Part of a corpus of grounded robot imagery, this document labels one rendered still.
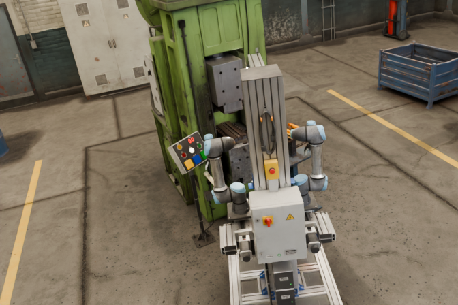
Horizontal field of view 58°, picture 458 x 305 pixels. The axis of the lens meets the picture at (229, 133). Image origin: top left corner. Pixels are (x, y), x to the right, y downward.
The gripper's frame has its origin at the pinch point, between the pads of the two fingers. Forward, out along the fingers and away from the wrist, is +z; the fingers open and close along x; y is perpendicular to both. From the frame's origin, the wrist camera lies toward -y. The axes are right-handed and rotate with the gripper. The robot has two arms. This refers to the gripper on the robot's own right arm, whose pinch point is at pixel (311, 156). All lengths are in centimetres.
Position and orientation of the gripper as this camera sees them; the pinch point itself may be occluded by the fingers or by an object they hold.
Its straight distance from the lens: 383.3
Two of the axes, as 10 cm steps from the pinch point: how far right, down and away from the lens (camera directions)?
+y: 0.4, 4.3, -9.0
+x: 9.9, -1.3, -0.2
